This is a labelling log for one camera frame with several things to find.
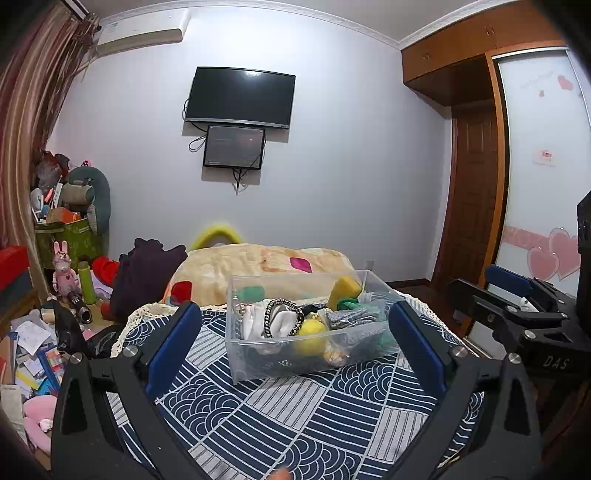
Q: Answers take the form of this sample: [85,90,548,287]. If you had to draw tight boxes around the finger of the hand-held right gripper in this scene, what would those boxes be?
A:
[485,265,575,315]
[447,278,571,340]

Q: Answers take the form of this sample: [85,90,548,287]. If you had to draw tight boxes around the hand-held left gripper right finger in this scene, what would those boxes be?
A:
[389,300,542,480]

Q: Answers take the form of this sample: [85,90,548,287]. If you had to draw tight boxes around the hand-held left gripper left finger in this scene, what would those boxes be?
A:
[50,301,218,480]

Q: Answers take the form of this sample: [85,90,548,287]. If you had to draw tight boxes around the silver glitter pouch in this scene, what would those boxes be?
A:
[324,304,389,332]

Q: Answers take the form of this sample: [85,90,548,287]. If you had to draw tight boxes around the floral fabric piece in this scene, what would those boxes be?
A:
[322,343,348,366]

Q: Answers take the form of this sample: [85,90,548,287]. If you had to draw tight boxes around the yellow sponge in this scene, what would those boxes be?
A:
[327,275,364,311]

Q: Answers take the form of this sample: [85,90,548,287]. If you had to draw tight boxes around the yellow plush doll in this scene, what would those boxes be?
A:
[295,319,329,356]

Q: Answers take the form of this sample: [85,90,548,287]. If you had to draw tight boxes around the clear plastic storage box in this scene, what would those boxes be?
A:
[225,269,403,385]

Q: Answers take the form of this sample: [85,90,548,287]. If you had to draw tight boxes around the white bag with black handles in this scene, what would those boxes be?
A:
[239,298,306,343]

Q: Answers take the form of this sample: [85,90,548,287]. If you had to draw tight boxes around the pink heart stickers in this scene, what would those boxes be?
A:
[502,225,581,283]

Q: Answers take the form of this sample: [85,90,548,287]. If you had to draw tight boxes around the dark purple clothing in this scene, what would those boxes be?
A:
[109,237,188,322]

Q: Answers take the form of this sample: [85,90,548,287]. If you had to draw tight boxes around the brown wooden door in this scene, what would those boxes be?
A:
[431,104,499,289]

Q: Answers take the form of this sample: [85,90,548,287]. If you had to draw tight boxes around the black flashlight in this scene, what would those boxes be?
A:
[68,291,93,325]

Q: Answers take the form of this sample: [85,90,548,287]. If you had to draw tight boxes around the red cloth item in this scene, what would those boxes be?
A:
[91,256,122,287]

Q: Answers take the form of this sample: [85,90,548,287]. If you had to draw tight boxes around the green bottle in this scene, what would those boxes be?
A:
[76,261,97,306]

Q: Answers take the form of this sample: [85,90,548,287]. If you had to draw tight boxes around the yellow printed blanket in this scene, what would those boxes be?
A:
[159,244,357,308]

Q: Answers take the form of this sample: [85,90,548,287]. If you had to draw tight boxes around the pink rabbit figure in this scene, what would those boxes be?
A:
[51,240,81,295]

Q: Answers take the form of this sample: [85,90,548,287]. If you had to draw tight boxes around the pile of papers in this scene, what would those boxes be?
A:
[0,314,64,398]

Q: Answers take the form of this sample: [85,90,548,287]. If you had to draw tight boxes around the green storage box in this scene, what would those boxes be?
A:
[34,217,103,269]

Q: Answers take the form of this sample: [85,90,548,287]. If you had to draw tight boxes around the blue wave patterned tablecloth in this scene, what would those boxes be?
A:
[106,288,486,480]

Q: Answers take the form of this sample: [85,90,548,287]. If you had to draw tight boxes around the pink plush toy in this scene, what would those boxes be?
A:
[22,395,59,452]

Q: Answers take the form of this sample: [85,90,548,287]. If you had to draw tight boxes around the grey-green plush toy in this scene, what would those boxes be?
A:
[62,166,112,234]

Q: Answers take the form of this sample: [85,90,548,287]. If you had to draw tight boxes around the red box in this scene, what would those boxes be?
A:
[0,246,30,291]

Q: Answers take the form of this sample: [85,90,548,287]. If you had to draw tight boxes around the pile of toys and boxes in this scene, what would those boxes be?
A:
[30,150,71,225]

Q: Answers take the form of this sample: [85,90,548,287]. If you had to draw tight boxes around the wooden wardrobe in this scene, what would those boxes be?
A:
[400,0,591,337]

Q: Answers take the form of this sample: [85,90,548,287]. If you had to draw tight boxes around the brown striped curtain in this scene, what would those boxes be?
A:
[0,0,101,251]

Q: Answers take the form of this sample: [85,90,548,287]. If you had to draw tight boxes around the white air conditioner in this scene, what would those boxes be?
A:
[95,21,186,57]

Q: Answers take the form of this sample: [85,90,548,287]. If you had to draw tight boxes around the yellow ring cushion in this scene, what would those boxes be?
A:
[189,222,245,253]

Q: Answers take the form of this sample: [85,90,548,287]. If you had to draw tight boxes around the small wall-mounted monitor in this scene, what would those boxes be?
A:
[202,124,267,171]

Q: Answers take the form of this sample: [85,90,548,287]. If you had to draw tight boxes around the wall-mounted black television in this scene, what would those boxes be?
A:
[184,67,297,130]

